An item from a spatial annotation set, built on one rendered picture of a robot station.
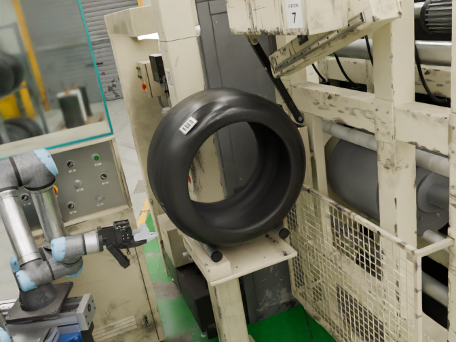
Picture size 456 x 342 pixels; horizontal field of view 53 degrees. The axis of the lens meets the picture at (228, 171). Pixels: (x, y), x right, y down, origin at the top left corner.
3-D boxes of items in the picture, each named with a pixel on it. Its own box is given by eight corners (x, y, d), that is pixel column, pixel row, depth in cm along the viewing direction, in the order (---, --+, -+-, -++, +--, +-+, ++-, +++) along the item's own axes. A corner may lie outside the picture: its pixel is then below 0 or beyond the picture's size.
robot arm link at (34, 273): (-27, 161, 160) (22, 291, 150) (7, 152, 165) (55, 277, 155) (-23, 173, 170) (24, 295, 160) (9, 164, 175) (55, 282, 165)
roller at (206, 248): (184, 226, 198) (185, 216, 197) (193, 226, 200) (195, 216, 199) (210, 262, 167) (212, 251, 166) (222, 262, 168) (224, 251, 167)
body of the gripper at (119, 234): (133, 226, 159) (97, 233, 155) (135, 248, 162) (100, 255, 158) (129, 218, 166) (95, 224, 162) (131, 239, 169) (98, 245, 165)
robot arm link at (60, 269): (49, 269, 167) (45, 253, 159) (79, 256, 172) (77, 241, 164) (56, 286, 163) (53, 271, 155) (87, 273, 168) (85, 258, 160)
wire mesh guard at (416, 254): (291, 294, 237) (275, 169, 213) (294, 293, 237) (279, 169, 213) (419, 428, 157) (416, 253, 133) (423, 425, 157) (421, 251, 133)
